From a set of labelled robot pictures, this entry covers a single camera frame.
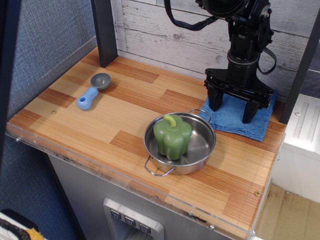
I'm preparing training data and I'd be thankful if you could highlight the blue and grey spoon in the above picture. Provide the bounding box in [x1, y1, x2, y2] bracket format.
[76, 73, 111, 111]

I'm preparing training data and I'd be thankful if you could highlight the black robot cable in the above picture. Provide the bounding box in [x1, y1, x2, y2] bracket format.
[163, 0, 278, 76]

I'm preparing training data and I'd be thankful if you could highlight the stainless steel pot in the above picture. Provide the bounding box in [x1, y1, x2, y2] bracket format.
[143, 108, 217, 177]

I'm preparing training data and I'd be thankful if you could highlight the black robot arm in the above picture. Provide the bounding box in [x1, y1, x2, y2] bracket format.
[197, 0, 275, 124]

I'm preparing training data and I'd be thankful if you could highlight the yellow and black object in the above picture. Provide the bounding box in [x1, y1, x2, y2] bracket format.
[0, 219, 45, 240]

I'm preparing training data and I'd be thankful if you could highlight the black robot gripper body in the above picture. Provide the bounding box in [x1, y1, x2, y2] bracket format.
[204, 63, 274, 109]

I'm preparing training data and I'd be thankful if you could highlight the green toy bell pepper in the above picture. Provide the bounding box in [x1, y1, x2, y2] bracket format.
[153, 114, 193, 161]

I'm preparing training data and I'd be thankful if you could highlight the dark vertical post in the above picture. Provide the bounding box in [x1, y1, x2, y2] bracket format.
[280, 11, 320, 124]
[91, 0, 118, 68]

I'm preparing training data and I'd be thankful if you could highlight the blue towel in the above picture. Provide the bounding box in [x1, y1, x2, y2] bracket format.
[199, 91, 278, 142]

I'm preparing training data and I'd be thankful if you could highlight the silver dispenser button panel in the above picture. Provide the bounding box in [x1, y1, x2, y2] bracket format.
[103, 197, 165, 240]

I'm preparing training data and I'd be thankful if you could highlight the dark left vertical post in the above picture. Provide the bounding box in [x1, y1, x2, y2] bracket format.
[91, 0, 118, 68]

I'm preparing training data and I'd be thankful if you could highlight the clear acrylic table guard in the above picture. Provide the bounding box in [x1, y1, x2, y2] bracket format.
[7, 49, 285, 240]

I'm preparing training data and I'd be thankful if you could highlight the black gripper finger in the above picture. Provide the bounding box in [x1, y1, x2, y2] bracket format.
[207, 84, 224, 112]
[242, 101, 260, 124]

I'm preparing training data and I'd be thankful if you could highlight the dark right vertical post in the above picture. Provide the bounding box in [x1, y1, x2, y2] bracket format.
[280, 11, 320, 124]

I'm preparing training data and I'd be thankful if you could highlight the white ridged appliance top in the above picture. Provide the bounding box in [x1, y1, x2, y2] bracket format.
[284, 94, 320, 154]

